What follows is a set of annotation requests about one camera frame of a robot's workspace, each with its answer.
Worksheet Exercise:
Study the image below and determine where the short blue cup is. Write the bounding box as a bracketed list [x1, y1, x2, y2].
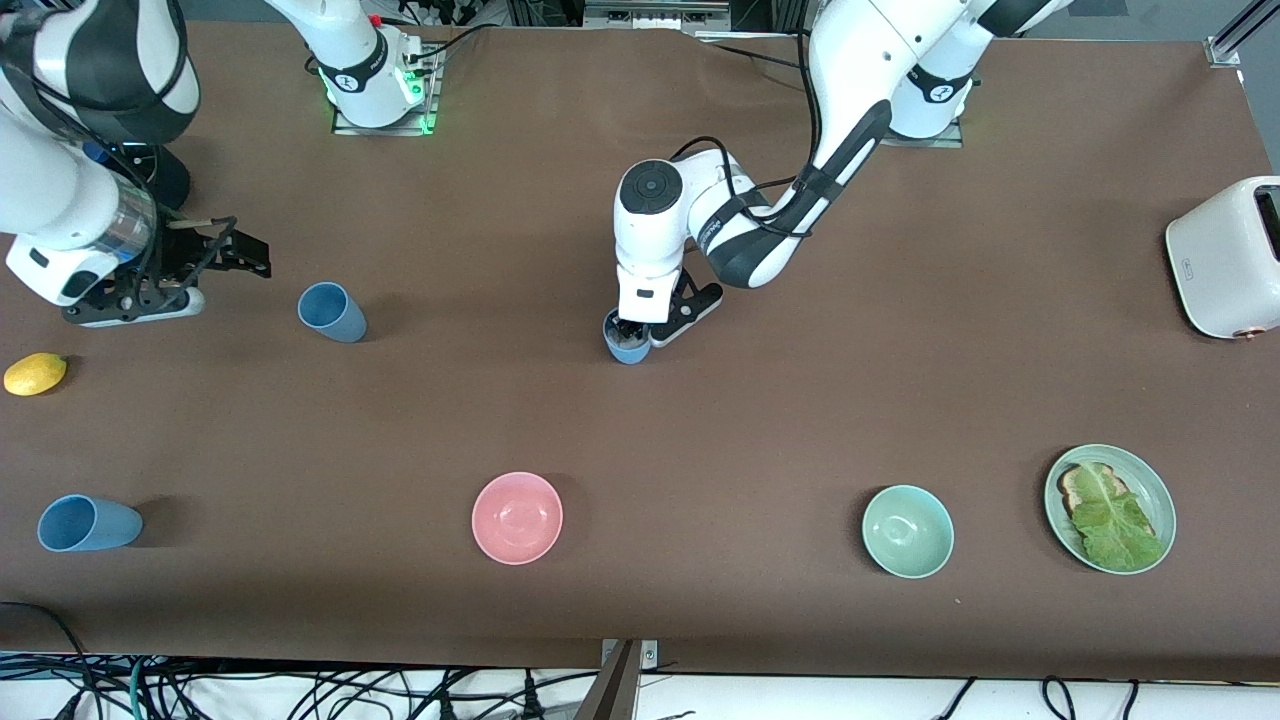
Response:
[297, 282, 368, 344]
[602, 308, 655, 366]

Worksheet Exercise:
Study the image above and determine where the dark blue saucepan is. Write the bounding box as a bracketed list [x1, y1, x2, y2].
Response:
[85, 140, 193, 213]

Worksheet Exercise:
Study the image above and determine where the yellow lemon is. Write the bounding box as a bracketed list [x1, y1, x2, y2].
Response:
[3, 352, 68, 397]

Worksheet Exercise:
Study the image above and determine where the brown table cover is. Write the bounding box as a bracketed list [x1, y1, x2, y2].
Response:
[0, 20, 1280, 683]

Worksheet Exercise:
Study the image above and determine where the pink bowl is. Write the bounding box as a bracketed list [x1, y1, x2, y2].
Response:
[471, 471, 564, 566]

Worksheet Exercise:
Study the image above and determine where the tall blue cup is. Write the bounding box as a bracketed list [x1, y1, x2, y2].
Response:
[37, 494, 144, 553]

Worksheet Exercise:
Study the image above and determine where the grey metal box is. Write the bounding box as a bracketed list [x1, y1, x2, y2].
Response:
[583, 0, 733, 31]

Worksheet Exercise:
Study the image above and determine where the mint green bowl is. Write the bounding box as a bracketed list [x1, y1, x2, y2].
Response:
[862, 484, 955, 579]

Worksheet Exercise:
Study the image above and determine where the bread slice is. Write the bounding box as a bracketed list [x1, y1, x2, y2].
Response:
[1057, 462, 1156, 541]

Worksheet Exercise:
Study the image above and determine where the green lettuce leaf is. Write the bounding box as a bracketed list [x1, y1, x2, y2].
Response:
[1070, 462, 1167, 573]

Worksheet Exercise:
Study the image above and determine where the mint green plate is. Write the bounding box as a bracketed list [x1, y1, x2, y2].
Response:
[1044, 443, 1177, 576]

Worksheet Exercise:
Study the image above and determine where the white toaster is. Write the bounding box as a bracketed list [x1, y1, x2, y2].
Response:
[1165, 176, 1280, 341]

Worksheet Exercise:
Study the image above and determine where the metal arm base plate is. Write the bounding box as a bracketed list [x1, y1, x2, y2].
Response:
[880, 115, 966, 150]
[332, 45, 442, 137]

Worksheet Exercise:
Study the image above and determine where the silver table bracket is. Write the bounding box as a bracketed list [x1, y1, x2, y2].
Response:
[600, 638, 661, 669]

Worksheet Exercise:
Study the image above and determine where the dark metal post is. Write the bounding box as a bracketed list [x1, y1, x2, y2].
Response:
[572, 640, 643, 720]

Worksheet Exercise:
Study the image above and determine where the aluminium frame profile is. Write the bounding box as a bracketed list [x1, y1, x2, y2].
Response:
[1205, 0, 1280, 69]

